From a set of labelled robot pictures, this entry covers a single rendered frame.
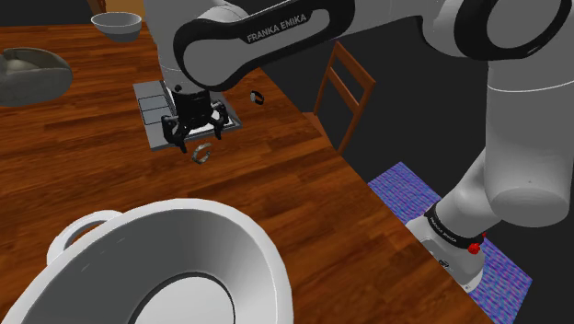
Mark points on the grey flat tablet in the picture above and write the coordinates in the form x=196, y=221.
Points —
x=152, y=103

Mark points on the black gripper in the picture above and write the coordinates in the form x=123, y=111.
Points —
x=192, y=107

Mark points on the wooden chair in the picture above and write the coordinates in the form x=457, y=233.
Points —
x=354, y=96

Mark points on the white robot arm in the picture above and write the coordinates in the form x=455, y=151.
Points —
x=515, y=134

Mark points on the blue patterned robot stand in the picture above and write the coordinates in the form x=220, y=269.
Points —
x=403, y=190

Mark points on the large white mug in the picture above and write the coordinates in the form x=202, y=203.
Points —
x=134, y=251

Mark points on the black wristwatch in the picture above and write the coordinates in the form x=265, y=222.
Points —
x=257, y=98

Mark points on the small white bowl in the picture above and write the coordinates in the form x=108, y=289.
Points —
x=117, y=23

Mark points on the wooden table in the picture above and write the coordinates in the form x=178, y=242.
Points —
x=314, y=202

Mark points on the grey dish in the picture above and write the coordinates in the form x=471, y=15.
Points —
x=31, y=80

